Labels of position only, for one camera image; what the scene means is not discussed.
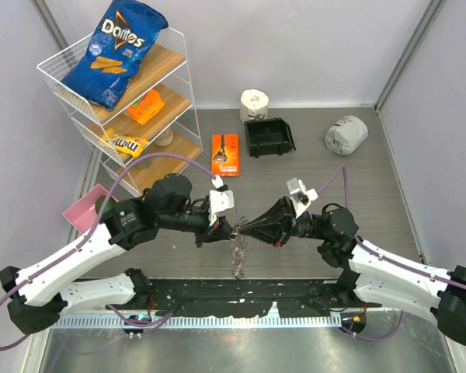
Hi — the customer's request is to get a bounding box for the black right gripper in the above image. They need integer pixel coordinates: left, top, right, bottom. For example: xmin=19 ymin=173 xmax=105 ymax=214
xmin=239 ymin=195 xmax=329 ymax=247

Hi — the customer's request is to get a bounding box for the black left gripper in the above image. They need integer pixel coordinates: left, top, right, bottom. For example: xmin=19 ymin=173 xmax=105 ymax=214
xmin=158 ymin=204 xmax=236 ymax=247

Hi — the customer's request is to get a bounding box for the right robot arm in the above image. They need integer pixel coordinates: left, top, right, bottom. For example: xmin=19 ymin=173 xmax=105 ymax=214
xmin=238 ymin=197 xmax=466 ymax=346

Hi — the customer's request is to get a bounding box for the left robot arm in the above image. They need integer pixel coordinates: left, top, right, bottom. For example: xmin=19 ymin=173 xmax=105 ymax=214
xmin=0 ymin=173 xmax=235 ymax=335

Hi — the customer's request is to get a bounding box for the orange razor box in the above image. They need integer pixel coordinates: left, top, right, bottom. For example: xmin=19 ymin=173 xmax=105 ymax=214
xmin=210 ymin=134 xmax=240 ymax=177

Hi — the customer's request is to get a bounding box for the black plastic storage bin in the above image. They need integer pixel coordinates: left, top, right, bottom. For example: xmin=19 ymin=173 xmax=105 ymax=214
xmin=244 ymin=118 xmax=296 ymax=158

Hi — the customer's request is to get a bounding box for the grey wrapped paper bundle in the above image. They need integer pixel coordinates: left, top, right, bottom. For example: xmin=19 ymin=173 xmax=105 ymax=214
xmin=324 ymin=115 xmax=369 ymax=156

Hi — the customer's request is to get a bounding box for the yellow M&M candy bag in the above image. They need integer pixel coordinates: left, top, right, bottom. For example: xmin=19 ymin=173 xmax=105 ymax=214
xmin=102 ymin=128 xmax=148 ymax=158

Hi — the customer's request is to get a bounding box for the white toilet paper roll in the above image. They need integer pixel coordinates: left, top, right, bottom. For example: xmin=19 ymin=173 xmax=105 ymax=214
xmin=240 ymin=89 xmax=270 ymax=123

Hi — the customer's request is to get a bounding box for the pink plastic tray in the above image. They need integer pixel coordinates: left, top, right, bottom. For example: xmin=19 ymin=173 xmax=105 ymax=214
xmin=63 ymin=184 xmax=108 ymax=234

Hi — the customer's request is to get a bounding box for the orange snack box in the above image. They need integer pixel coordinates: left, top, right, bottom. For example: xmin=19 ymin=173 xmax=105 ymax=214
xmin=124 ymin=89 xmax=165 ymax=125

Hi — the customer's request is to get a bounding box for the blue Doritos chip bag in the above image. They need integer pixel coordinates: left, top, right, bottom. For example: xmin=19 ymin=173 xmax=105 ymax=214
xmin=61 ymin=1 xmax=169 ymax=110

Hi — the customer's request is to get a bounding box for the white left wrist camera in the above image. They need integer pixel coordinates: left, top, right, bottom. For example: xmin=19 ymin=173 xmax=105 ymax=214
xmin=209 ymin=190 xmax=235 ymax=226

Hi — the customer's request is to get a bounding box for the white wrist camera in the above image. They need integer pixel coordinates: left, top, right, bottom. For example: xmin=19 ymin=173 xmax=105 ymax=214
xmin=209 ymin=190 xmax=235 ymax=226
xmin=287 ymin=177 xmax=318 ymax=218

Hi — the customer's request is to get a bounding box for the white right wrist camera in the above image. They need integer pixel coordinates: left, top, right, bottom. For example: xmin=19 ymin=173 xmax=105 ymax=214
xmin=287 ymin=177 xmax=318 ymax=218

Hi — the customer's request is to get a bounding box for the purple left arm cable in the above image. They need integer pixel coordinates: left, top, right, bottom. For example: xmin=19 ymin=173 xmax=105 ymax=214
xmin=0 ymin=152 xmax=226 ymax=349

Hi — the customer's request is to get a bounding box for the white wire wooden shelf rack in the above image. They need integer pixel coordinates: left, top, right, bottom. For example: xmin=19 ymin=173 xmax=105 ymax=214
xmin=37 ymin=28 xmax=203 ymax=196

